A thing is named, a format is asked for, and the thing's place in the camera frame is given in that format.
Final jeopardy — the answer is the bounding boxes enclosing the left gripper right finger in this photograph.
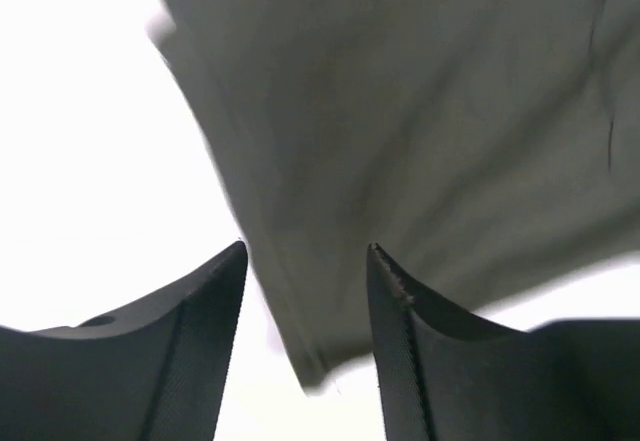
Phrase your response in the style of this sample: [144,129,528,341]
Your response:
[367,245,639,441]

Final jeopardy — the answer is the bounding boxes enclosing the dark olive shorts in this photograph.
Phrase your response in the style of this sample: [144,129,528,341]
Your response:
[152,0,639,388]

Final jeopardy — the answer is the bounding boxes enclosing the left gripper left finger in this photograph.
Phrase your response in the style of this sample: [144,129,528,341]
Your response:
[1,242,248,441]

